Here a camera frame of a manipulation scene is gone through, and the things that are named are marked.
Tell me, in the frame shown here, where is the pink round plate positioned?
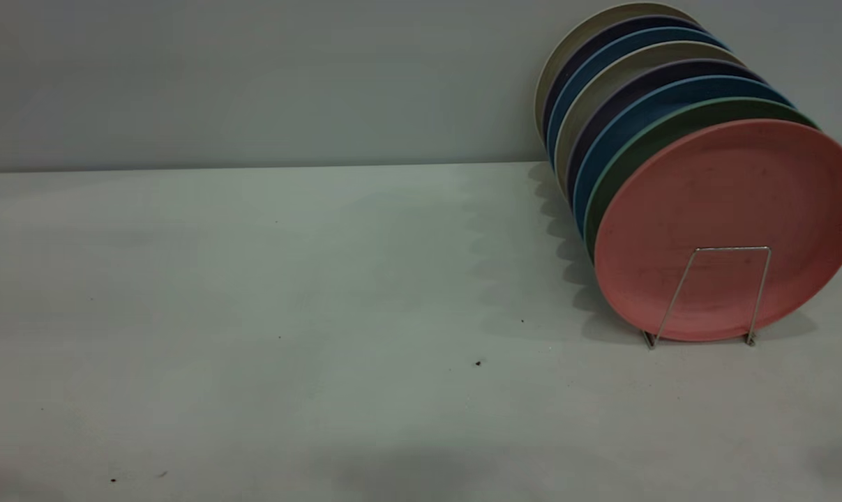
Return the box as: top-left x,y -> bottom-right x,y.
593,119 -> 842,343

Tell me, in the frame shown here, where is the beige round plate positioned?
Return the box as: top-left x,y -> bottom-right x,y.
534,2 -> 704,151
555,40 -> 746,192

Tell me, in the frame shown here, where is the blue round plate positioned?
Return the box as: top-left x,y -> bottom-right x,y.
548,26 -> 730,165
573,75 -> 792,234

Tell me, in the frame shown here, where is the metal wire plate rack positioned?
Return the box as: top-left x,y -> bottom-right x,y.
642,245 -> 773,350

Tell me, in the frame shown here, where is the purple round plate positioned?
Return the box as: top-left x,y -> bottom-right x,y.
566,59 -> 767,203
542,15 -> 707,140

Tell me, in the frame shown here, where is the green round plate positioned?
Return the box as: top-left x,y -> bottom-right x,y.
583,97 -> 820,264

